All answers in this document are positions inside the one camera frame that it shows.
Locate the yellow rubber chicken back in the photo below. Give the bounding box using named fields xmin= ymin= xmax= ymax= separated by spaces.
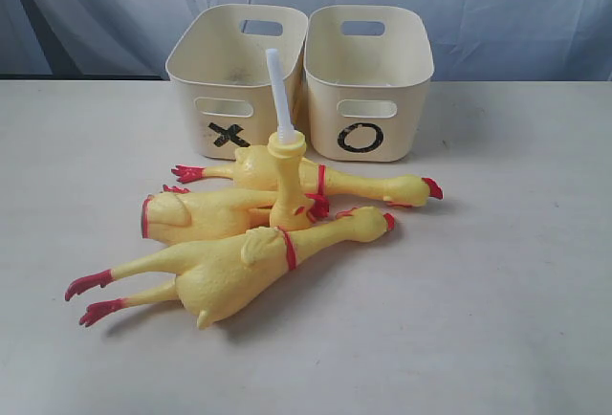
xmin=171 ymin=145 xmax=444 ymax=208

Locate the yellow rubber chicken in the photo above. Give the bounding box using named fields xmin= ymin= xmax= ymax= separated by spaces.
xmin=64 ymin=207 xmax=395 ymax=329
xmin=171 ymin=145 xmax=444 ymax=208

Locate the yellow rubber chicken front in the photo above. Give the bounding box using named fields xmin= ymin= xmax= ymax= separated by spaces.
xmin=64 ymin=207 xmax=395 ymax=329

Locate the headless yellow rubber chicken body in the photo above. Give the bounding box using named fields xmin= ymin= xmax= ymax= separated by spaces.
xmin=141 ymin=186 xmax=276 ymax=246

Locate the cream bin marked O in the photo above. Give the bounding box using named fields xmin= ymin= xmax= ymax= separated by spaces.
xmin=304 ymin=5 xmax=434 ymax=162

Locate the cream bin marked X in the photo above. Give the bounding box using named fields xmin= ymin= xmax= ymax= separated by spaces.
xmin=165 ymin=4 xmax=308 ymax=160

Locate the white backdrop curtain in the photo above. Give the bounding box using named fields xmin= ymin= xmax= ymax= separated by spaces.
xmin=1 ymin=0 xmax=611 ymax=80

